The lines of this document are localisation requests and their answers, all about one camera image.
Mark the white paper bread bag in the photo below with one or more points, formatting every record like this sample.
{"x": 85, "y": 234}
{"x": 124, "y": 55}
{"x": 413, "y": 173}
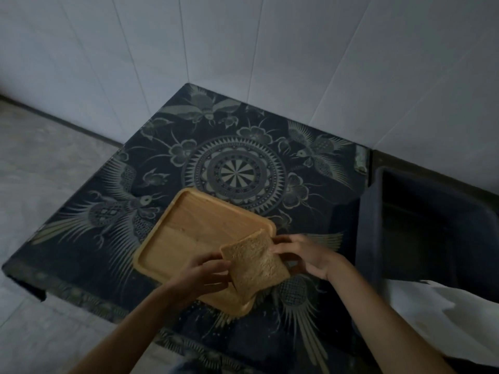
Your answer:
{"x": 448, "y": 319}

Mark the person's left forearm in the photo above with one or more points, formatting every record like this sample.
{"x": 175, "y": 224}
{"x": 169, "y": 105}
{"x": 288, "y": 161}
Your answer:
{"x": 132, "y": 334}

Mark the grey plastic tub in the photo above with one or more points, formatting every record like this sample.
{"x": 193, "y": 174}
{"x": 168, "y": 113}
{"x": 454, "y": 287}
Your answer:
{"x": 421, "y": 229}

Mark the dark patterned tablecloth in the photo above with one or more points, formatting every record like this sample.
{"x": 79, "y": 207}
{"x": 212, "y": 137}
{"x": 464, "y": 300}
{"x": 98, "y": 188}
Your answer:
{"x": 234, "y": 144}

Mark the person's left hand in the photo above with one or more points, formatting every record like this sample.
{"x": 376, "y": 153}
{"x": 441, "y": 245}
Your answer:
{"x": 195, "y": 280}

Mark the brown bread slice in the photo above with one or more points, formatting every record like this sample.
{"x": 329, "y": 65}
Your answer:
{"x": 255, "y": 264}

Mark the wooden tray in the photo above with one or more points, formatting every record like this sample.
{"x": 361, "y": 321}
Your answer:
{"x": 187, "y": 233}

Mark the person's right hand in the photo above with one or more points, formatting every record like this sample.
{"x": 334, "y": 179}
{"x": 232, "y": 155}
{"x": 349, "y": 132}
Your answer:
{"x": 315, "y": 257}

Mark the person's right forearm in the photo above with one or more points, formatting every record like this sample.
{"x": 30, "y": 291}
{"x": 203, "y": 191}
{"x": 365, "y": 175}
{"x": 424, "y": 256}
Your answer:
{"x": 382, "y": 323}

